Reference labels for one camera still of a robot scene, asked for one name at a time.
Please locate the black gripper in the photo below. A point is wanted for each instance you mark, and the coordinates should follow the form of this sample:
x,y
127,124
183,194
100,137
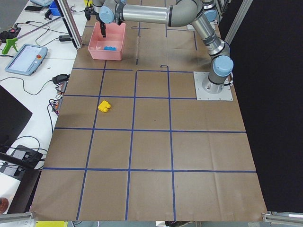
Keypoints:
x,y
102,26

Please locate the blue toy block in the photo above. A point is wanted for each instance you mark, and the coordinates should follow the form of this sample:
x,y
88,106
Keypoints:
x,y
110,48

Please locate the yellow toy block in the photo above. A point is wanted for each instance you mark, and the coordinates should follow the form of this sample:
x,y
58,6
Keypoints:
x,y
104,106

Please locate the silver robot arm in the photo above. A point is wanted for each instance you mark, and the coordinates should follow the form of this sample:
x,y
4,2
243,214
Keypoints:
x,y
182,13

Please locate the pink plastic box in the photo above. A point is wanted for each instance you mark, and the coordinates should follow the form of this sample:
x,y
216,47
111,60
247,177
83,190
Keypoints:
x,y
115,36

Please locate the black device box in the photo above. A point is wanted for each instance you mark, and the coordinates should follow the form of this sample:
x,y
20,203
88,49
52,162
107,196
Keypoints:
x,y
29,157

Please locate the black power adapter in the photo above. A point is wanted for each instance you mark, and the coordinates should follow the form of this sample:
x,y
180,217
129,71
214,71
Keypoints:
x,y
64,38

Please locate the blue plastic bin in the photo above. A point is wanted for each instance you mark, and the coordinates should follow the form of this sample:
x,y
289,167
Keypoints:
x,y
54,9

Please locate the teach pendant tablet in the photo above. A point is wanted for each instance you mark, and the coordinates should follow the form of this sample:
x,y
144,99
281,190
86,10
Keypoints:
x,y
27,60

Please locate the aluminium frame post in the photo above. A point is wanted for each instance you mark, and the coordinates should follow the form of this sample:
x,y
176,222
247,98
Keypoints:
x,y
69,22

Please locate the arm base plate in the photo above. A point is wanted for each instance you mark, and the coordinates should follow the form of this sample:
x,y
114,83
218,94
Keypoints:
x,y
207,91
190,28

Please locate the green handled grabber tool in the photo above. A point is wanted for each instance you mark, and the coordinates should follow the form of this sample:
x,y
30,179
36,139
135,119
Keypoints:
x,y
12,42

